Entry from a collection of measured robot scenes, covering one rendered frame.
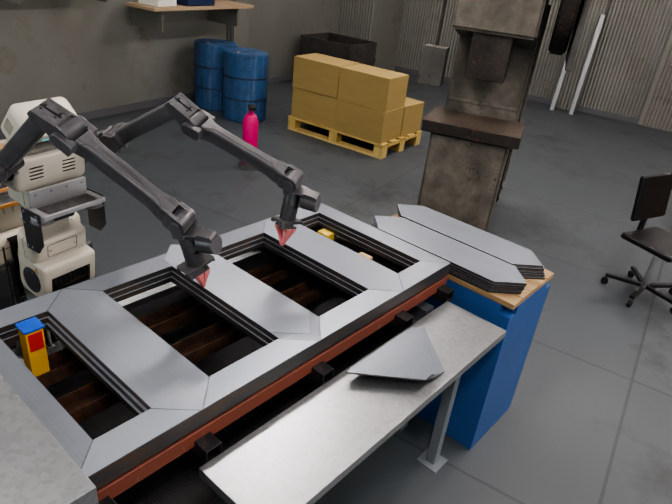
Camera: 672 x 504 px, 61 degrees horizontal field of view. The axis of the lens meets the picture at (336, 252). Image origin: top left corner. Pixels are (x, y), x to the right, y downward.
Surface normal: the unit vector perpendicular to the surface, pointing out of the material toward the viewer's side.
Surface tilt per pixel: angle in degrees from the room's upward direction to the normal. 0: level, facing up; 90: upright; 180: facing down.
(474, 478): 0
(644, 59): 90
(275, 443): 0
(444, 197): 90
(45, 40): 90
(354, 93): 90
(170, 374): 0
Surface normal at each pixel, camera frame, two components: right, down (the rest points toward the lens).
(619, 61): -0.54, 0.35
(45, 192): 0.84, 0.33
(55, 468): 0.11, -0.87
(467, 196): -0.35, 0.41
